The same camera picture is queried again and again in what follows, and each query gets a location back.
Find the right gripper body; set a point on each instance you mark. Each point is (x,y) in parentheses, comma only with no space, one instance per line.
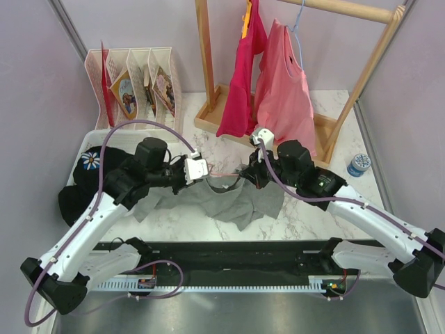
(262,174)

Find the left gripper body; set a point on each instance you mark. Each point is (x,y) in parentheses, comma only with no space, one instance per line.
(174,175)

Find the grey t-shirt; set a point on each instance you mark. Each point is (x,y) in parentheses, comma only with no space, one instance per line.
(228,199)

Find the pink wire hanger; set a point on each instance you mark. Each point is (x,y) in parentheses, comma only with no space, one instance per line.
(219,174)

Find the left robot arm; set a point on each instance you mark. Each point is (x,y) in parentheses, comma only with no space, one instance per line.
(64,275)

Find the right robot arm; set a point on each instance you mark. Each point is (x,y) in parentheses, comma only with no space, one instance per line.
(411,256)

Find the magenta t-shirt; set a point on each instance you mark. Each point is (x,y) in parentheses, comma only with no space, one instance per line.
(238,119)

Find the pink t-shirt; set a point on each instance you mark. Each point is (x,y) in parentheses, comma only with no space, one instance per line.
(281,100)

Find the orange hanger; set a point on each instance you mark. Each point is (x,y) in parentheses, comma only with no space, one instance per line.
(246,19)

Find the white laundry basket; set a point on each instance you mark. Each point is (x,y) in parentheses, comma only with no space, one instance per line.
(124,139)

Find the wooden clothes rack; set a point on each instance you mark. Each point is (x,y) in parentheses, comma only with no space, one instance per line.
(326,129)

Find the children's book pink cover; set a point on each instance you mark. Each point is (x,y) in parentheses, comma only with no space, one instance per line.
(163,89)

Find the thin dark book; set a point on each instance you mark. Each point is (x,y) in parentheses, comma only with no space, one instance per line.
(147,84)

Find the children's book yellow cover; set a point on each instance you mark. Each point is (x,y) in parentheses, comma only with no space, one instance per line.
(123,91)

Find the red folder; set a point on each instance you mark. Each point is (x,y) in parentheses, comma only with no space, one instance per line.
(104,82)

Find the white magazine file rack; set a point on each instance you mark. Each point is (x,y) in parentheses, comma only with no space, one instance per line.
(135,59)

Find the blue white round container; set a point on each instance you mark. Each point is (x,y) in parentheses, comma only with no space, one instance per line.
(358,165)

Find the black clothing with daisy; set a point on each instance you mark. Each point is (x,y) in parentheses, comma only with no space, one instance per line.
(74,199)

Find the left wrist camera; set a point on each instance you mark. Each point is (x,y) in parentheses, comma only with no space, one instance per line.
(195,167)

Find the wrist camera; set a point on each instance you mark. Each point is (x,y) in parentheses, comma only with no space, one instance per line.
(264,135)
(195,167)

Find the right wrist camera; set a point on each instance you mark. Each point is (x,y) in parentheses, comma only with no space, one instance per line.
(264,135)

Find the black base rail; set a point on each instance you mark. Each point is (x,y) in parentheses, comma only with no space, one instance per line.
(221,264)

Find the white cable duct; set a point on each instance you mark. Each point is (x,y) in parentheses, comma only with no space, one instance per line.
(133,285)

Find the blue wire hanger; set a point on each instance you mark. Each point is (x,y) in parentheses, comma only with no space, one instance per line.
(294,31)

